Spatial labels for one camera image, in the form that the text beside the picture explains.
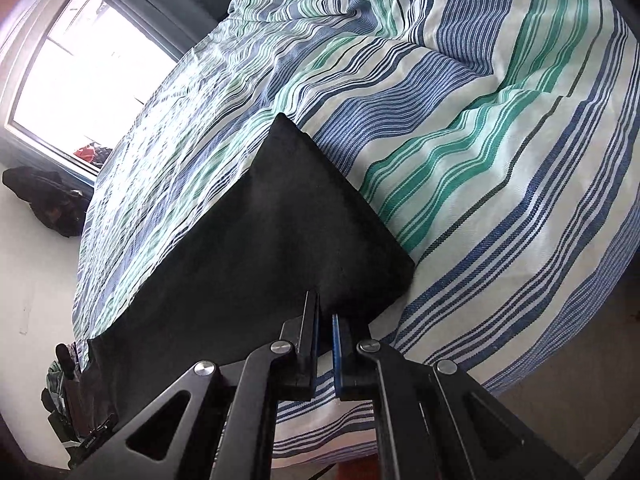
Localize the black pants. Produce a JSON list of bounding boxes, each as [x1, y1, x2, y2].
[[79, 115, 414, 426]]

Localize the clothes pile on nightstand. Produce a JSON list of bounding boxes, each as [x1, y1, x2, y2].
[[39, 341, 120, 461]]

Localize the striped blue green bedsheet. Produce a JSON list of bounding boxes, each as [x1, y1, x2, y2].
[[70, 0, 640, 469]]

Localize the dark hanging clothes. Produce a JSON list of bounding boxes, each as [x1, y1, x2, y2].
[[2, 166, 90, 237]]

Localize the red item at window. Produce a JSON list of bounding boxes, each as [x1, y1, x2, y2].
[[74, 142, 112, 169]]

